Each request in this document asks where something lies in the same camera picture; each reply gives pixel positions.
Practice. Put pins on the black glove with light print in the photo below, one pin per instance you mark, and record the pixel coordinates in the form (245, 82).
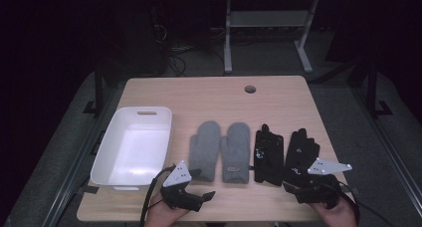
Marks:
(268, 160)

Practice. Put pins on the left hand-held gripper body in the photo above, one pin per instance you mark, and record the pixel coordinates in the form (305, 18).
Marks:
(177, 175)

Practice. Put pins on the white plastic bin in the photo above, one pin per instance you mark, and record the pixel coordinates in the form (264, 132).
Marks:
(132, 147)

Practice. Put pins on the grey tape piece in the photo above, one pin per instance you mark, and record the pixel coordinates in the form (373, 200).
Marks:
(89, 189)

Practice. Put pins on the grey knit mitten with label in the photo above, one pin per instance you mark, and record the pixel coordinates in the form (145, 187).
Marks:
(236, 150)

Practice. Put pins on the person's left hand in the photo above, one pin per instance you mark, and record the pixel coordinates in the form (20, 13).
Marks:
(159, 215)

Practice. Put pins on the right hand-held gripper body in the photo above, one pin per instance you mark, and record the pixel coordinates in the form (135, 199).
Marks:
(326, 167)

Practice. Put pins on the black metal post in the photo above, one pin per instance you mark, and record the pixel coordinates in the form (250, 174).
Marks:
(98, 87)
(371, 87)

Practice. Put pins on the black glove with triangle logo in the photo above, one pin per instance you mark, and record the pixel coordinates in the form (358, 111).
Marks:
(300, 144)

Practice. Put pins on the white metal desk frame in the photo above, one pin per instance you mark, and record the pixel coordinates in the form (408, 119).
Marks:
(267, 18)

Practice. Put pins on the person's right hand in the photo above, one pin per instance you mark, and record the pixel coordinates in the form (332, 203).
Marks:
(338, 217)

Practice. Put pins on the aluminium rail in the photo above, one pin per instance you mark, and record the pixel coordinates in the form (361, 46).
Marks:
(391, 154)
(79, 157)

